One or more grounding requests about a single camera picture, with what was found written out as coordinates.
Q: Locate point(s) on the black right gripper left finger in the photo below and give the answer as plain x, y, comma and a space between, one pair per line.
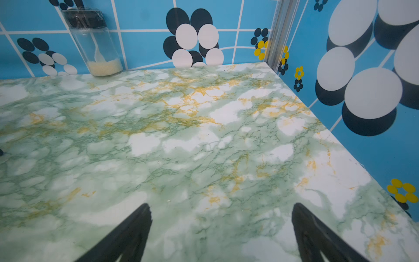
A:
126, 243

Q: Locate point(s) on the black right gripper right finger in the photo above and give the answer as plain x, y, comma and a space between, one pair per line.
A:
317, 242

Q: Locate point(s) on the glass jar with black lid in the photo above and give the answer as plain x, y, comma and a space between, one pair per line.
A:
91, 34

